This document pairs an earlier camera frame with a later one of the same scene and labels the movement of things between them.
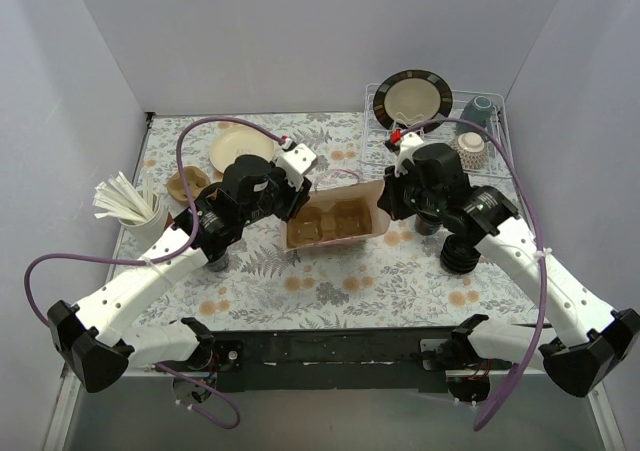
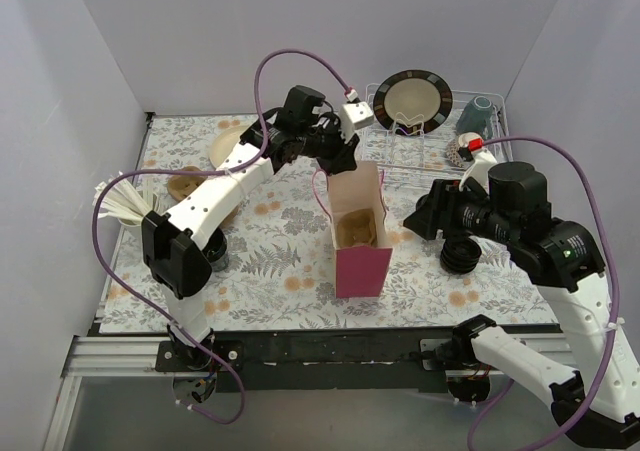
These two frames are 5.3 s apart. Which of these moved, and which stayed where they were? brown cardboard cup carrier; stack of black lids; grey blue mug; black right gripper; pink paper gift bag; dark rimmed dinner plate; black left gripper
Moved: pink paper gift bag; black left gripper; black right gripper
Stayed: brown cardboard cup carrier; grey blue mug; dark rimmed dinner plate; stack of black lids
